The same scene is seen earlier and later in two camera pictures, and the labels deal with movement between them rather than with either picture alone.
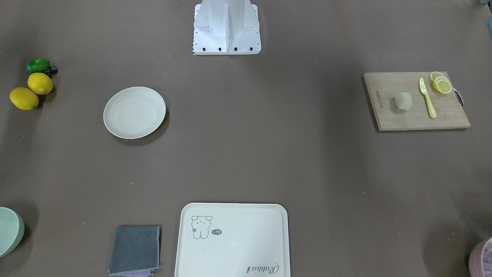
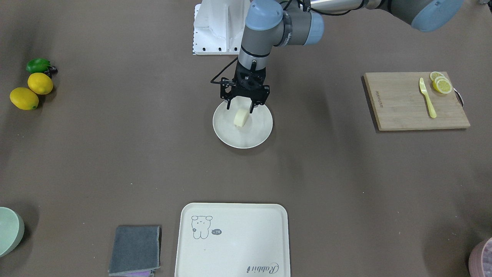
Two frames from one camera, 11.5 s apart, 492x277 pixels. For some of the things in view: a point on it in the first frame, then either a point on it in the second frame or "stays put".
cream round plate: x=133 y=112 to x=255 y=131
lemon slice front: x=444 y=86 stays put
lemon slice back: x=434 y=74 stays put
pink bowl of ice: x=480 y=261 stays put
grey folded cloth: x=135 y=249 stays put
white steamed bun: x=404 y=100 to x=240 y=117
